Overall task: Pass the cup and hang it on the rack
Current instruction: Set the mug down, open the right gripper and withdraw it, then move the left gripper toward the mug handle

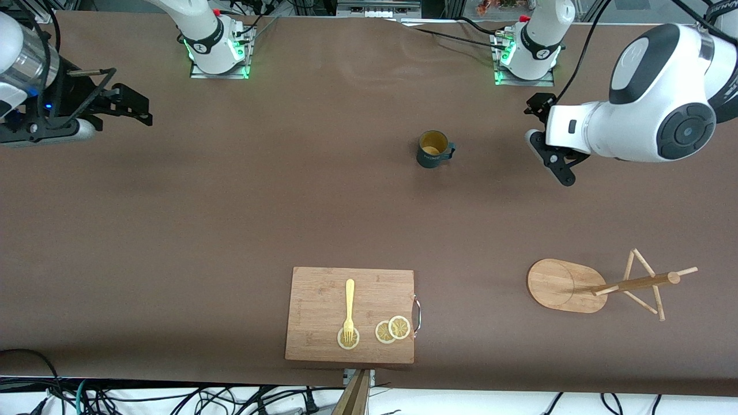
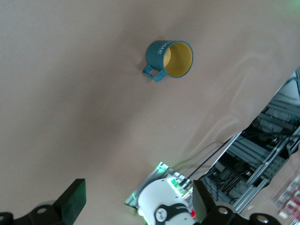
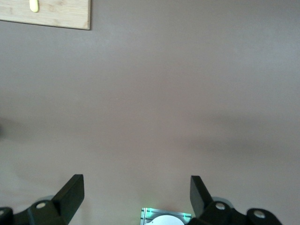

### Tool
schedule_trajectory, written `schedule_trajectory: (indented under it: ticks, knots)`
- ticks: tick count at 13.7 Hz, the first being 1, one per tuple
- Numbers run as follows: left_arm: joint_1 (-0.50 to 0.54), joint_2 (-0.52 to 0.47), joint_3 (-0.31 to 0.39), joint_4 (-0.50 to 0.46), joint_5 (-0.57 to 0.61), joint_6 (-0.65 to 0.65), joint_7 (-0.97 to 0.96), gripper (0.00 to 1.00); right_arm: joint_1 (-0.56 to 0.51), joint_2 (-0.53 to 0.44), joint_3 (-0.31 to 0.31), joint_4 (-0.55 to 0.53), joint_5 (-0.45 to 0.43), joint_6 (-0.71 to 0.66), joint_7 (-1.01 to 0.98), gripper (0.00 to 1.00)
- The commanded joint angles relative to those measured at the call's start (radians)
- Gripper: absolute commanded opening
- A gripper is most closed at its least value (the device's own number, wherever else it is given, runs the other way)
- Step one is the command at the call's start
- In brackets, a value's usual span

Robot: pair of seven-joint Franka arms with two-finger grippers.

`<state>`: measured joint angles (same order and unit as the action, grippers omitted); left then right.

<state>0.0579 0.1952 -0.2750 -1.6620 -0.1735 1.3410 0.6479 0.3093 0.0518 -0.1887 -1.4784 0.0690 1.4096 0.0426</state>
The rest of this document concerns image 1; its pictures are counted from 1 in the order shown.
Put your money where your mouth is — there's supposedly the wooden mug rack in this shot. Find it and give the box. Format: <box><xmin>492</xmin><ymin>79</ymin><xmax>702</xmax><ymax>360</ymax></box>
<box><xmin>526</xmin><ymin>248</ymin><xmax>699</xmax><ymax>322</ymax></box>

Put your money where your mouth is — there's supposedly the wooden beam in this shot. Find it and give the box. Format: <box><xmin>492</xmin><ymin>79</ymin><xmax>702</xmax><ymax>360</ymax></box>
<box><xmin>330</xmin><ymin>369</ymin><xmax>371</xmax><ymax>415</ymax></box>

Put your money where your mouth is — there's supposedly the teal mug yellow inside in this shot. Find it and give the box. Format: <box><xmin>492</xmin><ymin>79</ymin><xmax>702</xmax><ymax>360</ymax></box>
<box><xmin>416</xmin><ymin>130</ymin><xmax>456</xmax><ymax>169</ymax></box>

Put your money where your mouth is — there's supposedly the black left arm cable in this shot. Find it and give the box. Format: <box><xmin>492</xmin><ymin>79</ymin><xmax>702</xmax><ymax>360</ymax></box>
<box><xmin>553</xmin><ymin>0</ymin><xmax>612</xmax><ymax>104</ymax></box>

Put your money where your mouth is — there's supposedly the long black table cable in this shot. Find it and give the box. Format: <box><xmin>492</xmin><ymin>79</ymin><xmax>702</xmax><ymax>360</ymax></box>
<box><xmin>401</xmin><ymin>24</ymin><xmax>503</xmax><ymax>50</ymax></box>

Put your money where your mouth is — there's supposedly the black floor cable loop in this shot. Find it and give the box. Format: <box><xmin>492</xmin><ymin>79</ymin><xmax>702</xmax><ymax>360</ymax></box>
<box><xmin>0</xmin><ymin>349</ymin><xmax>64</xmax><ymax>415</ymax></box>

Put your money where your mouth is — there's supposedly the black right gripper cable loop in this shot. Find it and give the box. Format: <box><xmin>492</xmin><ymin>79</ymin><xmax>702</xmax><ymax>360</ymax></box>
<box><xmin>32</xmin><ymin>67</ymin><xmax>118</xmax><ymax>125</ymax></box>

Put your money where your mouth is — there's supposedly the wooden cutting board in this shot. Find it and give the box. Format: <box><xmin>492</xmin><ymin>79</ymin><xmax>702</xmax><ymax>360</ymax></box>
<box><xmin>285</xmin><ymin>266</ymin><xmax>422</xmax><ymax>364</ymax></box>

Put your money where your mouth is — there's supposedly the grey metal box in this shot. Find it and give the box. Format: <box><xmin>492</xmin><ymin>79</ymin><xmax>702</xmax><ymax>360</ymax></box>
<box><xmin>336</xmin><ymin>0</ymin><xmax>422</xmax><ymax>19</ymax></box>

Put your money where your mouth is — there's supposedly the yellow plastic fork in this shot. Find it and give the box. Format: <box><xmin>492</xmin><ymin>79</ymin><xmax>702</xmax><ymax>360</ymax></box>
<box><xmin>342</xmin><ymin>279</ymin><xmax>356</xmax><ymax>346</ymax></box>

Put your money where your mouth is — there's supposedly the short black table cable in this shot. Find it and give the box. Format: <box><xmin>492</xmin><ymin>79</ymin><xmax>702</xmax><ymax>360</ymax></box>
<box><xmin>457</xmin><ymin>16</ymin><xmax>508</xmax><ymax>36</ymax></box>

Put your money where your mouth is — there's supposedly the teal cable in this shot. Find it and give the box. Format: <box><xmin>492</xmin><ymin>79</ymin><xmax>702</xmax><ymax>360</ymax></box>
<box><xmin>75</xmin><ymin>379</ymin><xmax>93</xmax><ymax>415</ymax></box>

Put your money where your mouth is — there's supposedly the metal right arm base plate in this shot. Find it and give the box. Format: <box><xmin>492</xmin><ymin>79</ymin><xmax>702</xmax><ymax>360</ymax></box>
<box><xmin>190</xmin><ymin>26</ymin><xmax>253</xmax><ymax>80</ymax></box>

